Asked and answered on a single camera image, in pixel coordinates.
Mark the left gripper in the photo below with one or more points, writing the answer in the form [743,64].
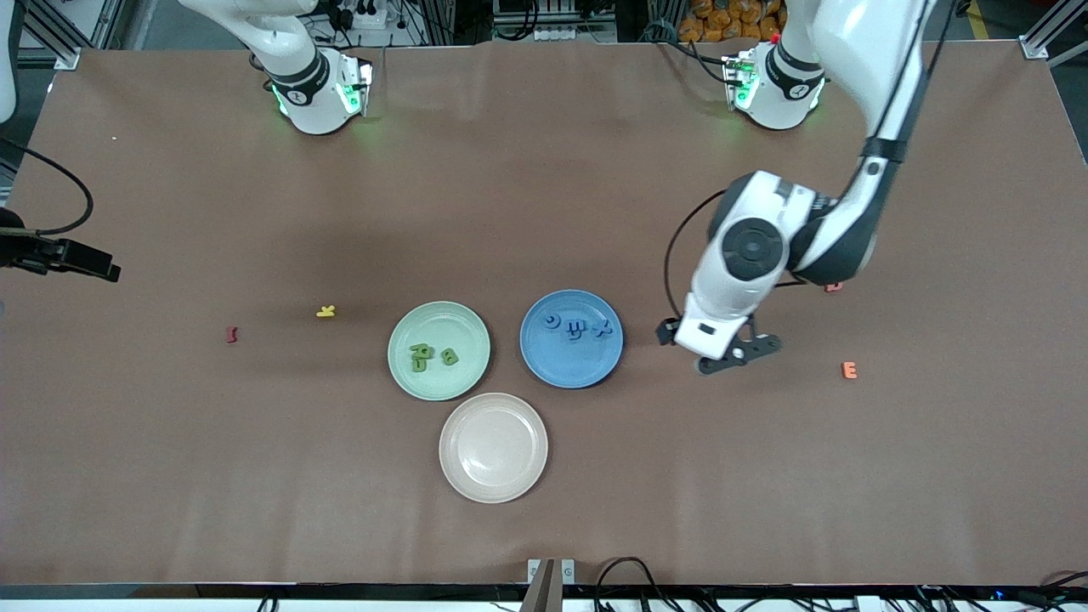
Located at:
[665,331]

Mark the blue foam letter X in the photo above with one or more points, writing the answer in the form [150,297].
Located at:
[603,328]

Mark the blue foam letter m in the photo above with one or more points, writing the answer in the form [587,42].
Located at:
[576,326]

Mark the blue foam letter G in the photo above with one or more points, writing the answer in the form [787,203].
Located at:
[557,321]

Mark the green foam letter B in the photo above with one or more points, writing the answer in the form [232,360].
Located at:
[449,358]

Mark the green foam number 9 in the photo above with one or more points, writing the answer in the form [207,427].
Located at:
[422,348]

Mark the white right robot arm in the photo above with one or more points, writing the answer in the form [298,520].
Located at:
[306,76]

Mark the blue plate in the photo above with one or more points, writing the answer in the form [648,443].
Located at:
[571,365]

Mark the brown table cover sheet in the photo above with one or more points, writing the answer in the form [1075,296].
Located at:
[544,212]

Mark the beige plate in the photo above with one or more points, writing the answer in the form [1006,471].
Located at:
[493,448]

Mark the green plate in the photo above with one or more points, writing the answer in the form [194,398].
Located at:
[450,378]

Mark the pile of orange bags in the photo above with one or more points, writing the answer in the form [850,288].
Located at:
[718,21]

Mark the white plain power strip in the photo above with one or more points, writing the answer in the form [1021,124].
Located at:
[561,34]

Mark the white power strip with plugs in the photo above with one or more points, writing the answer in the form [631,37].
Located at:
[365,17]

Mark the aluminium frame profile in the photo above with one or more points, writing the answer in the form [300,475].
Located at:
[66,58]
[1062,38]

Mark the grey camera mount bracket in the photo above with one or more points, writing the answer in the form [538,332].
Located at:
[544,586]

